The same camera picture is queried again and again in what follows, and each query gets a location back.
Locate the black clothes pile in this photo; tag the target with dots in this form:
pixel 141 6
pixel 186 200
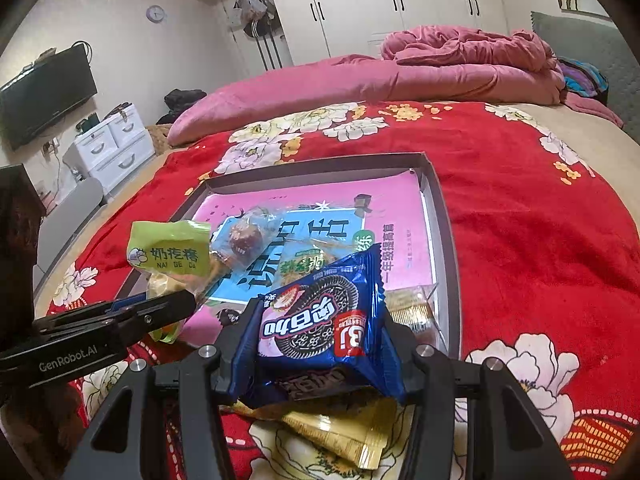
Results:
pixel 177 102

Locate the round wall clock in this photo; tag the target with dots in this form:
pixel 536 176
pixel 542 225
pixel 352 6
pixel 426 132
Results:
pixel 155 14

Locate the black wall television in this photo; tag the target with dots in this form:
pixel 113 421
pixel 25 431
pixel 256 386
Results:
pixel 39 97

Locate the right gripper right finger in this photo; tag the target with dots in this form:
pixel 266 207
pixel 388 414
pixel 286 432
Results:
pixel 506 436

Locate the clear green-label pastry packet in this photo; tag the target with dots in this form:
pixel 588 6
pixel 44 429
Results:
pixel 302 257

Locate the blue Oreo-style cookie packet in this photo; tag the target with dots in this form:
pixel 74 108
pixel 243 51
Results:
pixel 320 336

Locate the hanging clothes on rack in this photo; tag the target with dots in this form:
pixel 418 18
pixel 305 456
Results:
pixel 259 19

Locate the dark cardboard box tray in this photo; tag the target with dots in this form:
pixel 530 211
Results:
pixel 446 298

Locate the grey headboard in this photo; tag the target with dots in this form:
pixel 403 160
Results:
pixel 604 47

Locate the white drawer cabinet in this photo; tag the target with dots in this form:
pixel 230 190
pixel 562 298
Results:
pixel 113 150

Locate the yellow wafer packet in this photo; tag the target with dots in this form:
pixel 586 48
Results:
pixel 355 426

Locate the colourful folded cloth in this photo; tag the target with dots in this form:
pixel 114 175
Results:
pixel 584 79

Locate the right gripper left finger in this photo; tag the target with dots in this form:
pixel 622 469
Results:
pixel 126 438

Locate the green milk candy packet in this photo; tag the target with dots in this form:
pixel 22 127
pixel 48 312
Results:
pixel 175 254

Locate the red floral blanket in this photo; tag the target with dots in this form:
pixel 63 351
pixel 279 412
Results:
pixel 548 254

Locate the small clear cake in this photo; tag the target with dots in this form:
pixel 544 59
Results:
pixel 412 307

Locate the pink and blue book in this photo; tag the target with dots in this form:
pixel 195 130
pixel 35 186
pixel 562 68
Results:
pixel 352 215

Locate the pink quilt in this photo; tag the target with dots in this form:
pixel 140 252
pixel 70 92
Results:
pixel 426 63

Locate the red candy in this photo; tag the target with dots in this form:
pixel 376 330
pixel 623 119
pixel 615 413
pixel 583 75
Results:
pixel 241 239

